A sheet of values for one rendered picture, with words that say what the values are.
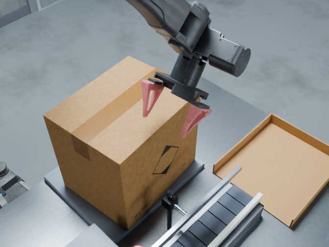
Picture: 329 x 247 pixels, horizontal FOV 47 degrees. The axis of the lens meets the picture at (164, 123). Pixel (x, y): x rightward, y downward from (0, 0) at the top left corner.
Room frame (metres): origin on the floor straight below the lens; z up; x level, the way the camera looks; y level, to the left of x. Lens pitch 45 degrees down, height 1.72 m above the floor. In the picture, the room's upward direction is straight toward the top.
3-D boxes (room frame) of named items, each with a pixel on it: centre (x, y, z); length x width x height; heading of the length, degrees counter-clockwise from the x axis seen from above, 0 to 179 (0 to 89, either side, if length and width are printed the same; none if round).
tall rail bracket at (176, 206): (0.49, -0.03, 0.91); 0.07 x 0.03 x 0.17; 46
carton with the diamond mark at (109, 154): (0.67, 0.09, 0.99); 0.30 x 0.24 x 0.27; 142
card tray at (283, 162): (0.70, -0.34, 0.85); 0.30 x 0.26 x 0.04; 136
